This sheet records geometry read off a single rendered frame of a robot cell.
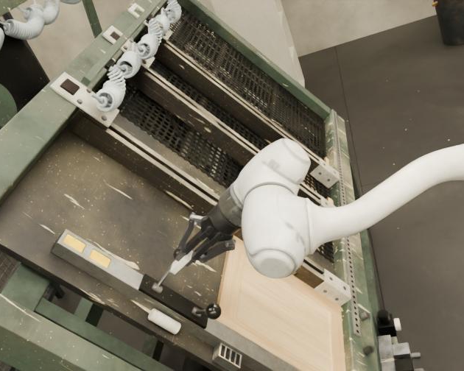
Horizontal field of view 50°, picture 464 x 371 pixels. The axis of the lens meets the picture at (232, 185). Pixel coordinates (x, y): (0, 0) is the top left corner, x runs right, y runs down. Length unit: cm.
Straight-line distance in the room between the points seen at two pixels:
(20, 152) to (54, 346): 46
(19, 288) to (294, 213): 65
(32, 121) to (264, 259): 75
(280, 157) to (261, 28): 425
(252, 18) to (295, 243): 440
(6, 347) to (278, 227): 59
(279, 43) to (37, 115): 403
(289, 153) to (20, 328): 61
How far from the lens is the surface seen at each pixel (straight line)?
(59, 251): 123
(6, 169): 121
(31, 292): 121
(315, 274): 173
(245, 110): 220
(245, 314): 147
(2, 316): 106
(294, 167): 95
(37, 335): 107
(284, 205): 87
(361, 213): 91
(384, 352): 189
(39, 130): 134
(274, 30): 516
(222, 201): 104
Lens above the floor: 225
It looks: 30 degrees down
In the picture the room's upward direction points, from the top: 23 degrees counter-clockwise
